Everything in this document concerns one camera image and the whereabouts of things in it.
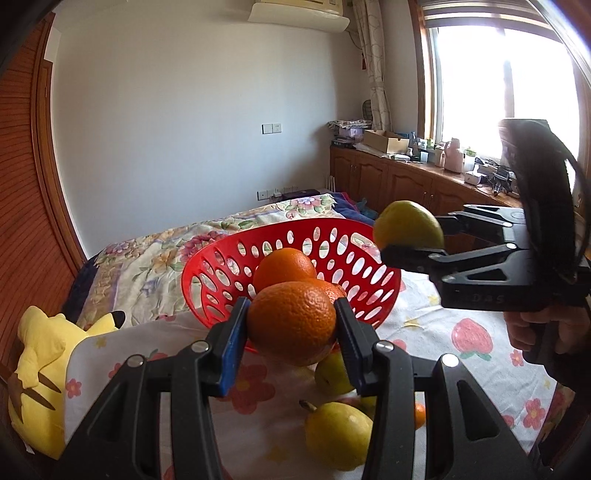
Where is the yellow plush toy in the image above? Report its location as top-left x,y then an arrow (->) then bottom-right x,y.
8,305 -> 126,460

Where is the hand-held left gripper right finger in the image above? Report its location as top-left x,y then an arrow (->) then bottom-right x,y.
333,298 -> 536,480

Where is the white strawberry print tablecloth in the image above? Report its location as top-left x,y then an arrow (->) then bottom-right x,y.
64,258 -> 573,480

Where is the large orange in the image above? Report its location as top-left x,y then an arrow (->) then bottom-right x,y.
252,248 -> 318,294
247,281 -> 338,367

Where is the white wall socket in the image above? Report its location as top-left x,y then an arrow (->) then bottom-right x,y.
256,186 -> 301,201

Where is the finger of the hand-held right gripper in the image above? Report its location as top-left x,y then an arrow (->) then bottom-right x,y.
438,204 -> 528,241
380,244 -> 532,280

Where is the red perforated plastic basket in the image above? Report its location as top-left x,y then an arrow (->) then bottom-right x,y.
181,219 -> 402,355

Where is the person's right hand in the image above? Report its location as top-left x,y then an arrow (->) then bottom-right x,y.
504,305 -> 583,370

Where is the patterned beige curtain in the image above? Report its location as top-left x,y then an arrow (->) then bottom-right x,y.
348,0 -> 393,132

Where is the black desk device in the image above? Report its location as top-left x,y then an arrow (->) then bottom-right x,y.
480,159 -> 520,195

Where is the pink jug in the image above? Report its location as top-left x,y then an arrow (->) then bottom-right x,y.
443,138 -> 464,174

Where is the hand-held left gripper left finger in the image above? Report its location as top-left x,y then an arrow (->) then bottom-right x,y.
51,298 -> 253,480

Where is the brown wooden wardrobe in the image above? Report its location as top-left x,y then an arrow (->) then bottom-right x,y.
0,18 -> 88,370

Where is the floral quilt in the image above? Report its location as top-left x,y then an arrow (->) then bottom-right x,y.
76,194 -> 376,330

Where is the yellow pear with stem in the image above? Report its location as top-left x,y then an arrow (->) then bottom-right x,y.
299,400 -> 374,472

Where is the wooden framed window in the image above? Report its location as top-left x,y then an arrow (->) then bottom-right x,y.
409,0 -> 591,185

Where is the wall air conditioner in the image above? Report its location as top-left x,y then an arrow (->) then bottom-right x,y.
248,0 -> 352,34

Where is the brown wooden sideboard cabinet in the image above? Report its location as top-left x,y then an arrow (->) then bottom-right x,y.
329,144 -> 527,232

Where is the open cardboard box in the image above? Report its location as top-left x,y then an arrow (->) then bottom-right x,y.
364,129 -> 411,155

